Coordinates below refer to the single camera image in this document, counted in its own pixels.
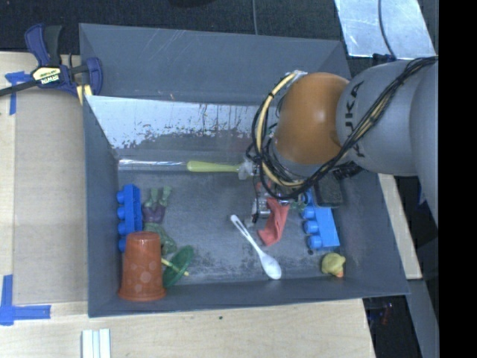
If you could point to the red cloth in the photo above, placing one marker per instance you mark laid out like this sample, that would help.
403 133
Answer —
275 226

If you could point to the white plastic spoon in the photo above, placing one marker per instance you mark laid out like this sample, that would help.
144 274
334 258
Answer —
261 254

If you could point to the blue toy building block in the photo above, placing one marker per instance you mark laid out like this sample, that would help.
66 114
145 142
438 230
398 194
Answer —
130 211
324 229

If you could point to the yellow-green toy with orange tip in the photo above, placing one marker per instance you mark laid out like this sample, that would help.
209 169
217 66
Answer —
331 263

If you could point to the green disc with yellow stick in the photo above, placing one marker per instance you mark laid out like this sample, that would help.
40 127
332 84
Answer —
179 265

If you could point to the green toy figure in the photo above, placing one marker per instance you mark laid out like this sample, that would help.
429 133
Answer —
155 215

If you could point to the red-brown plastic cup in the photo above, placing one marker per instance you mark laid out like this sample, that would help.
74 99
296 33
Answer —
142 267

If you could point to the grey metal bin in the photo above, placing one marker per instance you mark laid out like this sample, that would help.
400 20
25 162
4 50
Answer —
208 69

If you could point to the pale wood board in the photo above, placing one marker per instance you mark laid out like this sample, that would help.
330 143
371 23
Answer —
48 200

